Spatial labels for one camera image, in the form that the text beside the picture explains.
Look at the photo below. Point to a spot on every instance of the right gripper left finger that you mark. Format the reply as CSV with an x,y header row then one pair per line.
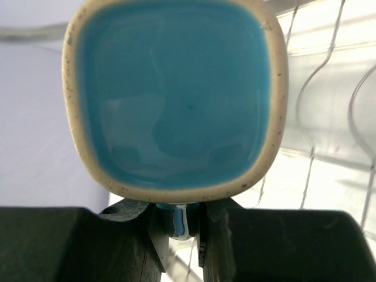
x,y
124,242

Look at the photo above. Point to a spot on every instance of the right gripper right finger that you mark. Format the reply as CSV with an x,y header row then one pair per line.
x,y
239,244

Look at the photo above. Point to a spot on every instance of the steel two-tier dish rack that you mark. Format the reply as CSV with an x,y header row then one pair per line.
x,y
326,160

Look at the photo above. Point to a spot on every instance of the blue flower mug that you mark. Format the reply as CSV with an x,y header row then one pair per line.
x,y
175,102

